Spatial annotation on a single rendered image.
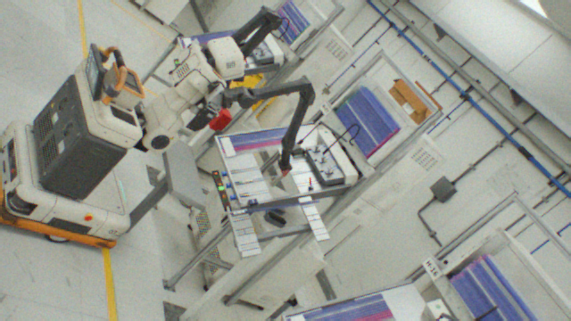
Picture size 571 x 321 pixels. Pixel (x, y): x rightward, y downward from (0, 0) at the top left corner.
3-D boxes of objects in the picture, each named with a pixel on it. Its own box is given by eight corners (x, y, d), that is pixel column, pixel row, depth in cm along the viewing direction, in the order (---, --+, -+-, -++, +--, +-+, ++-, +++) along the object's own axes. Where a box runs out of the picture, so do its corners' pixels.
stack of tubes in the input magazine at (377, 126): (365, 158, 326) (399, 127, 318) (334, 111, 362) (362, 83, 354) (376, 166, 334) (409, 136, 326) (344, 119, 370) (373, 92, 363)
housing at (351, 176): (343, 193, 337) (346, 176, 328) (315, 145, 372) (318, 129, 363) (355, 190, 339) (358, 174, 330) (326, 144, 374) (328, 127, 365)
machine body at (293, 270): (202, 293, 352) (266, 234, 335) (182, 219, 402) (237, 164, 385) (268, 315, 394) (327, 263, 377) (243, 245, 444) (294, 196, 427)
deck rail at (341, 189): (241, 214, 316) (241, 207, 312) (240, 211, 317) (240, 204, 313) (351, 193, 336) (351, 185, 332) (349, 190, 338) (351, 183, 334)
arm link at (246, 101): (310, 70, 294) (318, 81, 288) (308, 90, 304) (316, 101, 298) (233, 87, 281) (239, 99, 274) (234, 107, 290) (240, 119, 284)
